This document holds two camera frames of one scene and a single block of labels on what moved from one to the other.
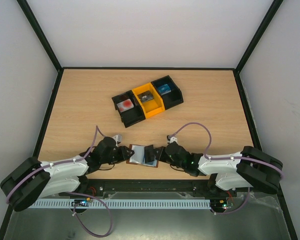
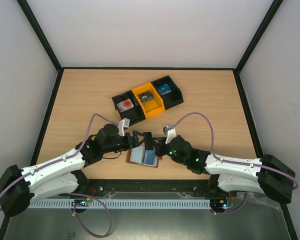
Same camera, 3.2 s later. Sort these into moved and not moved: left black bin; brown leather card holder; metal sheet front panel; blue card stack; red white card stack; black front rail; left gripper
Moved: left gripper
Not moved: metal sheet front panel; left black bin; brown leather card holder; blue card stack; red white card stack; black front rail
